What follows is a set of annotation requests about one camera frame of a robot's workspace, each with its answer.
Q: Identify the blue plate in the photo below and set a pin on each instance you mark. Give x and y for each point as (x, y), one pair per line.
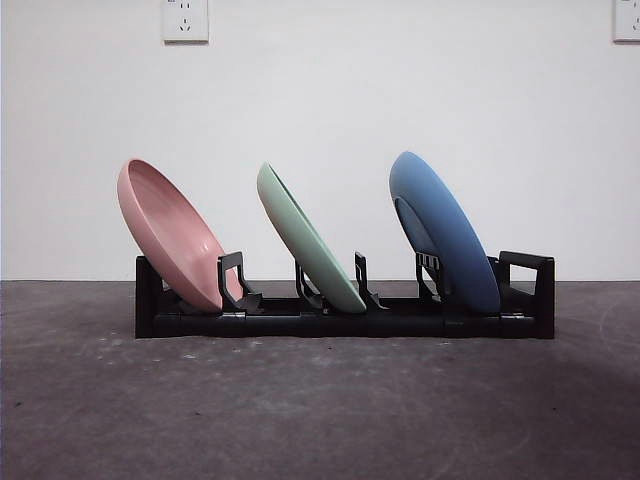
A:
(450, 235)

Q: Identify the white wall socket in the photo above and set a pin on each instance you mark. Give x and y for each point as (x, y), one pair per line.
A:
(627, 20)
(186, 22)

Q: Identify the green plate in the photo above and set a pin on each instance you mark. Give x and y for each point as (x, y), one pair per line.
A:
(305, 245)

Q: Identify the black plastic dish rack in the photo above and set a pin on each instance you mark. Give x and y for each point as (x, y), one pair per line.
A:
(300, 327)

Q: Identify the pink plate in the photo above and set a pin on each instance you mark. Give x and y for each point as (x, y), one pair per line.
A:
(170, 235)

